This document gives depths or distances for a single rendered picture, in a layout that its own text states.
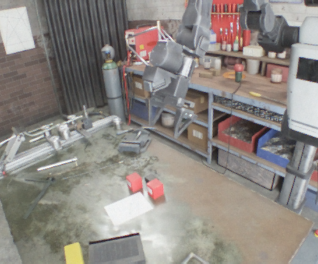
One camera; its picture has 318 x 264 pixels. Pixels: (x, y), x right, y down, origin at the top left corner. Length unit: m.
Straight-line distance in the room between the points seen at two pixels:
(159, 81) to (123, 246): 0.48
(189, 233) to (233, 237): 0.14
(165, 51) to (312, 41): 0.60
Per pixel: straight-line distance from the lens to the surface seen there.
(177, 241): 0.79
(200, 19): 0.64
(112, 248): 0.77
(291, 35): 1.04
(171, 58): 0.58
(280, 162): 2.11
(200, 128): 2.52
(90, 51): 3.88
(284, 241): 0.83
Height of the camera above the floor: 1.52
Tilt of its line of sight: 29 degrees down
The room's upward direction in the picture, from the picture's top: 5 degrees counter-clockwise
